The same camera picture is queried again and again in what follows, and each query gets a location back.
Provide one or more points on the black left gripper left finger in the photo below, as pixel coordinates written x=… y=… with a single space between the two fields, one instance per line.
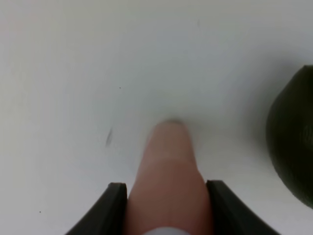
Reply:
x=106 y=216

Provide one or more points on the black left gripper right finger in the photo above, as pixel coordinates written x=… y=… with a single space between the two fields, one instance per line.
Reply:
x=231 y=216

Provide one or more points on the pink lotion bottle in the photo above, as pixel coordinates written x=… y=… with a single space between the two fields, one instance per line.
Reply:
x=169 y=195

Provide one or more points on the green lime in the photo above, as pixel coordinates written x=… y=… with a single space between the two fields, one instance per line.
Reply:
x=289 y=135

